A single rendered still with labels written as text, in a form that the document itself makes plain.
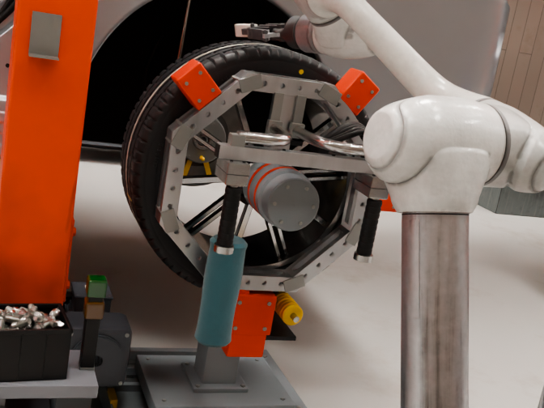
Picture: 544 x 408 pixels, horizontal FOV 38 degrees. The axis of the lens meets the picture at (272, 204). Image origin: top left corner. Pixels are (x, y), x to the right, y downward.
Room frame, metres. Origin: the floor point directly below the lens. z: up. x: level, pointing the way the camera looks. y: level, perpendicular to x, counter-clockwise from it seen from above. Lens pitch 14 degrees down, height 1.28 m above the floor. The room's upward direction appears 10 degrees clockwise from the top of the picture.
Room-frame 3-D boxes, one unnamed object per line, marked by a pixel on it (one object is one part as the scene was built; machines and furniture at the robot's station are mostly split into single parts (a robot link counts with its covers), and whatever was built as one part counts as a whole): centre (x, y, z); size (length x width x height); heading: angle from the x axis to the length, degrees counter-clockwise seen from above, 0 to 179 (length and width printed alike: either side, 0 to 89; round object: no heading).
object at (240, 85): (1.94, 0.01, 0.85); 0.54 x 0.07 x 0.54; 111
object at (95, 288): (1.60, 0.34, 0.64); 0.04 x 0.04 x 0.04; 21
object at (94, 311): (1.60, 0.34, 0.59); 0.04 x 0.04 x 0.04; 21
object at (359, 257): (1.78, -0.23, 0.83); 0.04 x 0.04 x 0.16
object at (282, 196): (1.87, -0.01, 0.85); 0.21 x 0.14 x 0.14; 21
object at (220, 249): (1.66, 0.09, 0.83); 0.04 x 0.04 x 0.16
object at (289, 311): (2.07, -0.06, 0.51); 0.29 x 0.06 x 0.06; 21
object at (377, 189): (1.81, -0.22, 0.93); 0.09 x 0.05 x 0.05; 21
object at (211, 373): (2.10, 0.08, 0.32); 0.40 x 0.30 x 0.28; 111
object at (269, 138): (1.79, 0.06, 1.03); 0.19 x 0.18 x 0.11; 21
